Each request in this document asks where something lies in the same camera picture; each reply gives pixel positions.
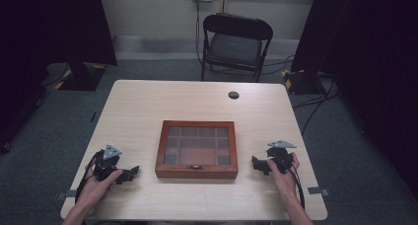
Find person's right hand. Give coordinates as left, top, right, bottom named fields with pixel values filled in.
left=266, top=152, right=302, bottom=203

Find black wall socket cable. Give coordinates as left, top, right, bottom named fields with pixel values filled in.
left=194, top=0, right=203, bottom=64

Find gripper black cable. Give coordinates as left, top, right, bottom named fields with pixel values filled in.
left=74, top=149, right=104, bottom=205
left=286, top=164, right=307, bottom=210

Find black curtain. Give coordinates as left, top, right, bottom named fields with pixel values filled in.
left=290, top=0, right=418, bottom=201
left=0, top=0, right=118, bottom=154

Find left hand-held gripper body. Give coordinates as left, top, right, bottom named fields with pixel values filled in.
left=93, top=144, right=133, bottom=184

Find black folding chair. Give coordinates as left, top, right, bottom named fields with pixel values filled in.
left=199, top=12, right=275, bottom=84

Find black floor cable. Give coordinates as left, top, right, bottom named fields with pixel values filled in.
left=291, top=77, right=340, bottom=137

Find black stand base yellow stripes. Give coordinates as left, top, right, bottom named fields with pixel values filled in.
left=281, top=68, right=327, bottom=96
left=53, top=61, right=107, bottom=92

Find person's left hand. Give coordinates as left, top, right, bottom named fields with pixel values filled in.
left=75, top=168, right=124, bottom=210

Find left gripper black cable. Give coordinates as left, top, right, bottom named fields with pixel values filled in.
left=74, top=149, right=104, bottom=205

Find grey tape strip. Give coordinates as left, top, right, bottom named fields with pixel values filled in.
left=307, top=186, right=331, bottom=196
left=54, top=188, right=79, bottom=200

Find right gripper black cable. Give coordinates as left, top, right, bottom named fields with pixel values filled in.
left=286, top=164, right=307, bottom=210

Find wooden box with glass lid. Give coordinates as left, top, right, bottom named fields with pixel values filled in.
left=154, top=119, right=240, bottom=181

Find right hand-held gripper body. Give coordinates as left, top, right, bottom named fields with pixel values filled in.
left=262, top=139, right=298, bottom=176

